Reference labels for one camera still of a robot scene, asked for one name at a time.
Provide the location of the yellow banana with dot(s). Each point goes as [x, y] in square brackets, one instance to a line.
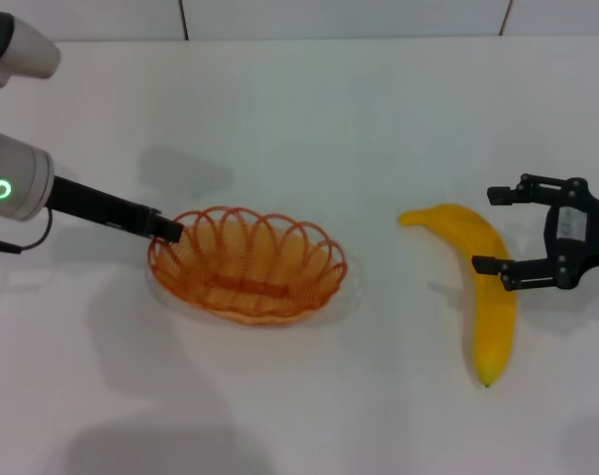
[492, 336]

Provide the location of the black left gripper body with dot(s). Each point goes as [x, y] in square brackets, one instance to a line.
[101, 208]

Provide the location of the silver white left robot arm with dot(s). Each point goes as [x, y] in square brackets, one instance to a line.
[24, 178]

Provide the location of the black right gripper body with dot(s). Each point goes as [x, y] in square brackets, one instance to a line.
[596, 232]

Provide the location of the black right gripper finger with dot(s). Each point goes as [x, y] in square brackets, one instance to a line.
[504, 194]
[527, 274]

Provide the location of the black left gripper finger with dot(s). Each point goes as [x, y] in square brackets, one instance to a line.
[169, 230]

